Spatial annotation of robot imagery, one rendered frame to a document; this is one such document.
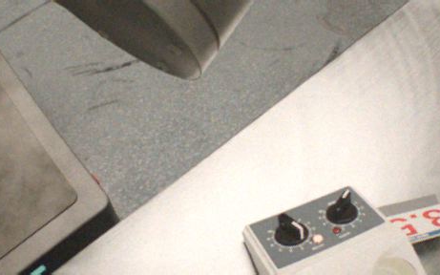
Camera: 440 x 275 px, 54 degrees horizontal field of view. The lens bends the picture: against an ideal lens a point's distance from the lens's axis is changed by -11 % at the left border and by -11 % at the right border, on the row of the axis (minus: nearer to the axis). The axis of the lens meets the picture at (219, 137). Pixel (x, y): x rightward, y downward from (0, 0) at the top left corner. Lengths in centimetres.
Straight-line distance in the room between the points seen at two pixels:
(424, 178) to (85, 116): 117
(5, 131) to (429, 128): 89
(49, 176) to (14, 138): 14
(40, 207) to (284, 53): 102
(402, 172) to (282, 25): 126
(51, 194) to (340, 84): 63
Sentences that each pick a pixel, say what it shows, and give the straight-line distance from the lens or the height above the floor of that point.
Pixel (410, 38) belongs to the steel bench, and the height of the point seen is 75.
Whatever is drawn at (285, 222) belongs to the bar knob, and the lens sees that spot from 44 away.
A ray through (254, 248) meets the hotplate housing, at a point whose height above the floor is 79.
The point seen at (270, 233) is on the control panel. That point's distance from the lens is 46.
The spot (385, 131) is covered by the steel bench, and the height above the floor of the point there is 75.
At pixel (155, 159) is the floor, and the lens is 141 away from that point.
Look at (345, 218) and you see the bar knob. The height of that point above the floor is 81.
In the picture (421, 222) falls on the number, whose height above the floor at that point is 77.
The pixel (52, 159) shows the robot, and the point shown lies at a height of 36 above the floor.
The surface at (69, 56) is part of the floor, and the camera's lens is 173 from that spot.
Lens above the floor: 122
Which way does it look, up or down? 58 degrees down
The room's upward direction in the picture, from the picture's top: 1 degrees clockwise
